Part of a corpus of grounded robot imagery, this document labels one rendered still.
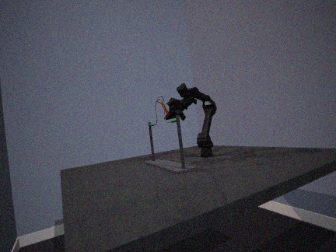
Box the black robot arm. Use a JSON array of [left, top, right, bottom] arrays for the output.
[[169, 83, 217, 158]]

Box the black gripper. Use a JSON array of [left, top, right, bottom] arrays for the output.
[[164, 100, 188, 121]]

